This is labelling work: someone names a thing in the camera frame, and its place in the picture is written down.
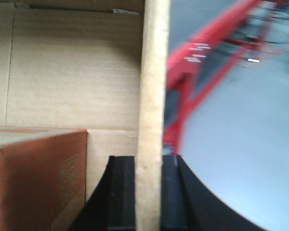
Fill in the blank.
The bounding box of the brown inner carton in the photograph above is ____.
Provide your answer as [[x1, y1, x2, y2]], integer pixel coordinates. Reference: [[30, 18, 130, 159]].
[[0, 126, 87, 231]]

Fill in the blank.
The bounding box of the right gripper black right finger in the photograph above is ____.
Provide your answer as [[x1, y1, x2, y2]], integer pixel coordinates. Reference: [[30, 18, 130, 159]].
[[160, 154, 262, 231]]

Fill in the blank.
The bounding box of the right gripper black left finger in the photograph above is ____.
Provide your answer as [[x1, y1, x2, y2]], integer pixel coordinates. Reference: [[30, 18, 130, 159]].
[[68, 156, 136, 231]]

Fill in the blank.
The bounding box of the red metal cart frame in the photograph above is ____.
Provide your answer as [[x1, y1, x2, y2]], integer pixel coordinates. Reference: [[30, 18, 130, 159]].
[[163, 0, 285, 154]]

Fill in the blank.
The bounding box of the large cardboard box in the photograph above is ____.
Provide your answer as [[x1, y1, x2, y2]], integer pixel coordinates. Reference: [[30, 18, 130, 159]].
[[0, 0, 170, 231]]

